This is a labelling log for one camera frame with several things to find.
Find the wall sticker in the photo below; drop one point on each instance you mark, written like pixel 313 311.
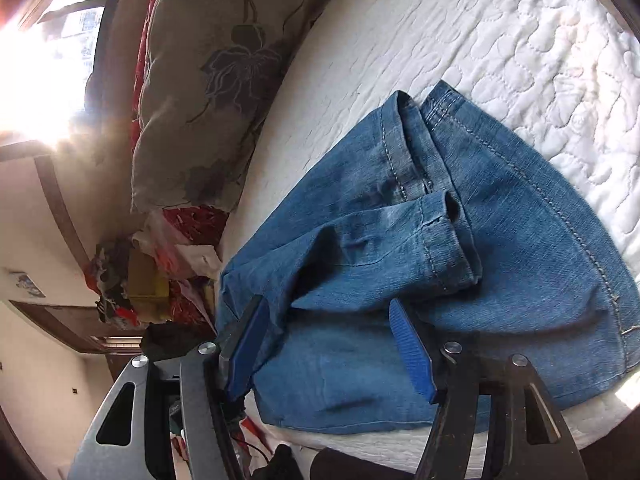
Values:
pixel 27 284

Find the white quilted bedspread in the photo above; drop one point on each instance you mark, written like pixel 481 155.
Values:
pixel 450 25

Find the blue denim pants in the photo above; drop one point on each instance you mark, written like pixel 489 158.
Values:
pixel 380 270

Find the dark wooden door frame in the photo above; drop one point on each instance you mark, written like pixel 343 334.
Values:
pixel 60 220

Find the yellow cardboard box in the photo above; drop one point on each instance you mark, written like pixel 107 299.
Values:
pixel 145 282

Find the grey floral pillow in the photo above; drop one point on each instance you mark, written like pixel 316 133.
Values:
pixel 210 85

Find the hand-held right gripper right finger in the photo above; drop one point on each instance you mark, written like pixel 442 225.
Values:
pixel 411 355

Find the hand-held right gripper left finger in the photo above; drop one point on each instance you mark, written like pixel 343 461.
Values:
pixel 246 355

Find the red patterned blanket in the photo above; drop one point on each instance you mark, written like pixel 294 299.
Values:
pixel 150 35

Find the black cloth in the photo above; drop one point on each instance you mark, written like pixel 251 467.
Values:
pixel 175 337

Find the bright window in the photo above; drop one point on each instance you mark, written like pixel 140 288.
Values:
pixel 45 60

